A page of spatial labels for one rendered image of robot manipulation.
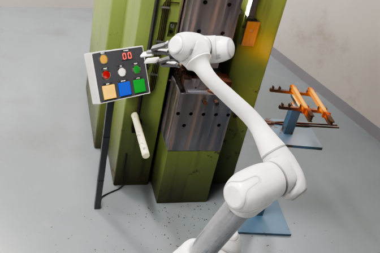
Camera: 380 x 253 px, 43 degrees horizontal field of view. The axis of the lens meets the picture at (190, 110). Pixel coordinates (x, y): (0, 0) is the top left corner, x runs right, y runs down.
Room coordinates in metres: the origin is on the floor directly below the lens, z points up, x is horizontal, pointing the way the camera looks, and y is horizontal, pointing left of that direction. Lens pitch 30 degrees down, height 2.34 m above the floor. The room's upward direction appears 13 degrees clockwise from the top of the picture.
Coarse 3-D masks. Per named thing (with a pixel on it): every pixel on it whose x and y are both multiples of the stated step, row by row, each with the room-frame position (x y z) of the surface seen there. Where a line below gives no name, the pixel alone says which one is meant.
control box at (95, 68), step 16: (128, 48) 2.48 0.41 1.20; (96, 64) 2.30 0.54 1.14; (112, 64) 2.36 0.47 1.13; (128, 64) 2.43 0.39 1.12; (144, 64) 2.50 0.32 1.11; (96, 80) 2.26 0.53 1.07; (112, 80) 2.32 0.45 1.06; (128, 80) 2.39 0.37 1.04; (144, 80) 2.46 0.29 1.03; (96, 96) 2.24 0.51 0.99; (128, 96) 2.35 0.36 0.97
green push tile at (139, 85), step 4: (136, 80) 2.42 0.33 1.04; (140, 80) 2.44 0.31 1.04; (136, 84) 2.41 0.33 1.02; (140, 84) 2.42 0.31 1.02; (144, 84) 2.44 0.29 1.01; (136, 88) 2.40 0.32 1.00; (140, 88) 2.41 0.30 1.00; (144, 88) 2.43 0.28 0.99; (136, 92) 2.39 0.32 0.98; (140, 92) 2.40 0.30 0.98
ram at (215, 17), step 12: (192, 0) 2.67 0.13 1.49; (204, 0) 2.69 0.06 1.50; (216, 0) 2.71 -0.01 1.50; (228, 0) 2.74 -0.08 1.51; (240, 0) 2.77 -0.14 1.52; (192, 12) 2.67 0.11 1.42; (204, 12) 2.69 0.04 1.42; (216, 12) 2.72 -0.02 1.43; (228, 12) 2.75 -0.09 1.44; (180, 24) 2.79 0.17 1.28; (192, 24) 2.67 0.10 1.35; (204, 24) 2.70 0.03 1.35; (216, 24) 2.73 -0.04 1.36; (228, 24) 2.75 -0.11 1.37; (228, 36) 2.76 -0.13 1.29
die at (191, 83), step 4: (180, 68) 2.82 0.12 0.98; (184, 72) 2.78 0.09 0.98; (188, 72) 2.77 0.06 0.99; (192, 72) 2.78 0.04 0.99; (184, 76) 2.72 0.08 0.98; (188, 76) 2.74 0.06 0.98; (192, 76) 2.73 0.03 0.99; (196, 76) 2.74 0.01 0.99; (184, 80) 2.68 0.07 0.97; (188, 80) 2.69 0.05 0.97; (192, 80) 2.70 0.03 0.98; (196, 80) 2.71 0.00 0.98; (200, 80) 2.72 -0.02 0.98; (184, 84) 2.68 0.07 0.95; (188, 84) 2.69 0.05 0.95; (192, 84) 2.70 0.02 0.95; (196, 84) 2.71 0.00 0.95; (200, 84) 2.72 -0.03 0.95; (204, 84) 2.73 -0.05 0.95; (184, 88) 2.69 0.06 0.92; (188, 88) 2.70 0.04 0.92; (192, 88) 2.70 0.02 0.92; (196, 88) 2.71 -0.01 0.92; (200, 88) 2.72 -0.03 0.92; (204, 88) 2.73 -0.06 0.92; (208, 88) 2.74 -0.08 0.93
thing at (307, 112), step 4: (292, 88) 2.83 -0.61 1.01; (296, 88) 2.84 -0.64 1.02; (292, 92) 2.81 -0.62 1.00; (296, 92) 2.78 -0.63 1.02; (296, 96) 2.74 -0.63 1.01; (300, 96) 2.74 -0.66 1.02; (300, 100) 2.68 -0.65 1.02; (304, 104) 2.64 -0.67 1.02; (304, 108) 2.57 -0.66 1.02; (308, 108) 2.57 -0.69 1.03; (304, 112) 2.57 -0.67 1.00; (308, 112) 2.53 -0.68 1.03; (312, 112) 2.54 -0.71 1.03; (308, 116) 2.53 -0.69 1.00; (312, 116) 2.50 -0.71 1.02; (308, 120) 2.50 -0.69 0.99
